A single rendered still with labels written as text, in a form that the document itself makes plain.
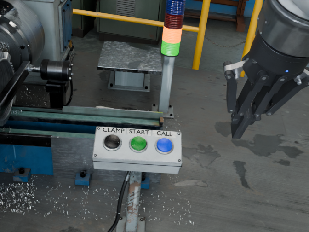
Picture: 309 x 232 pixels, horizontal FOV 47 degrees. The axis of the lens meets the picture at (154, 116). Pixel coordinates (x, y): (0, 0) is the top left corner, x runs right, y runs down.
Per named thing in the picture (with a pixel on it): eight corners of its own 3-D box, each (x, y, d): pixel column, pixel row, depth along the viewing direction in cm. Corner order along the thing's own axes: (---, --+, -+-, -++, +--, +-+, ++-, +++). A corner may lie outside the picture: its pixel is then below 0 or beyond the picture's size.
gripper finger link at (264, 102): (273, 54, 50) (283, 55, 50) (249, 101, 59) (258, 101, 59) (277, 76, 48) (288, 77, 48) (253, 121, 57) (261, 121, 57)
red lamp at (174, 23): (163, 28, 111) (165, 14, 108) (163, 22, 116) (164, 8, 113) (183, 30, 111) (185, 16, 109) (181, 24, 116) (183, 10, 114)
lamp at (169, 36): (162, 42, 113) (163, 28, 111) (161, 36, 118) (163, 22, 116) (180, 44, 113) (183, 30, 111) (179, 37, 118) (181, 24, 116)
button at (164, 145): (156, 154, 68) (157, 150, 67) (156, 141, 70) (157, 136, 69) (171, 155, 69) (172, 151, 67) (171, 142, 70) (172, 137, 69)
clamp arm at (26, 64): (22, 69, 105) (-10, 115, 83) (21, 60, 103) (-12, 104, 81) (34, 70, 105) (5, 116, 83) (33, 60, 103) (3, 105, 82)
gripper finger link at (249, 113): (246, 102, 59) (250, 102, 59) (234, 124, 65) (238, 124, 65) (248, 117, 57) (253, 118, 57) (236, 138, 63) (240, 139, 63)
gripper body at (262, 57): (316, 15, 46) (287, 63, 54) (252, 10, 46) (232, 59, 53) (330, 59, 42) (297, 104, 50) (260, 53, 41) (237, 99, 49)
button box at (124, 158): (92, 169, 70) (91, 157, 65) (96, 137, 74) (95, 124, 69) (179, 174, 71) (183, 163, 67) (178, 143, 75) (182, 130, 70)
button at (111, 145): (103, 151, 68) (103, 147, 66) (105, 137, 69) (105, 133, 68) (119, 152, 68) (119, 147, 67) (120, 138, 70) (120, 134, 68)
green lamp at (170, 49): (161, 55, 115) (162, 42, 113) (160, 49, 120) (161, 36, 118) (179, 57, 116) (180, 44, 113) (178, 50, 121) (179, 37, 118)
